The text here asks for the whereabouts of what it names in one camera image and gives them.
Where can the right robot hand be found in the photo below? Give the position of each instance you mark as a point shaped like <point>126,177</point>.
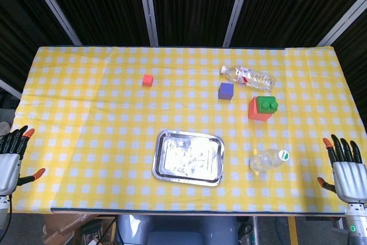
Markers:
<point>351,180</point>

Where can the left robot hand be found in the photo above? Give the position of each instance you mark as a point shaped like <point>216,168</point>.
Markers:
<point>8,167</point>

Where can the clear bottle with green-white cap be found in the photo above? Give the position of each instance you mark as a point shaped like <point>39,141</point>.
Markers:
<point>266,160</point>

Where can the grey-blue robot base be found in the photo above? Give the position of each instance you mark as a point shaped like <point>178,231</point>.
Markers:
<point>177,230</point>

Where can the clear bottle with red label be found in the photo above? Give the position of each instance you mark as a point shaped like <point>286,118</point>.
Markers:
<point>252,78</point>

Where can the rectangular metal tray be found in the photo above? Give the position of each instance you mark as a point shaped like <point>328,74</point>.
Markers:
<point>187,159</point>

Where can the beige shoe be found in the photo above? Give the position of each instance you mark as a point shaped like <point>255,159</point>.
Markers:
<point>4,128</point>

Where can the yellow table leg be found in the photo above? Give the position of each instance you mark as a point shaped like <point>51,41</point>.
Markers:
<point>292,230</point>

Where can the grey metal table leg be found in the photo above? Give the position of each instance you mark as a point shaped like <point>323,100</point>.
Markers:
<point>255,230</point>

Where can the yellow white checkered tablecloth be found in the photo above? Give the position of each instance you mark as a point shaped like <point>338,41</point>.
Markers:
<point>114,130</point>

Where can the green toy brick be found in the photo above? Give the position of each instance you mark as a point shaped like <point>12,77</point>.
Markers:
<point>267,105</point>

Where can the large orange cube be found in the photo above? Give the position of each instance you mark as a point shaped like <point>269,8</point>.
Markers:
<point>255,113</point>

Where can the blue cube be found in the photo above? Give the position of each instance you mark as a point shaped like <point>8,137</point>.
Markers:
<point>225,91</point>

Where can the small red cube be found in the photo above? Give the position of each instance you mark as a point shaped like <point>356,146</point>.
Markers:
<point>148,80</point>

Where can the silver partition post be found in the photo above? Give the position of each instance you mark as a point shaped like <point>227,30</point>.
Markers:
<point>342,19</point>
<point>147,7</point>
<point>54,8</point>
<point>10,88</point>
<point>238,7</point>

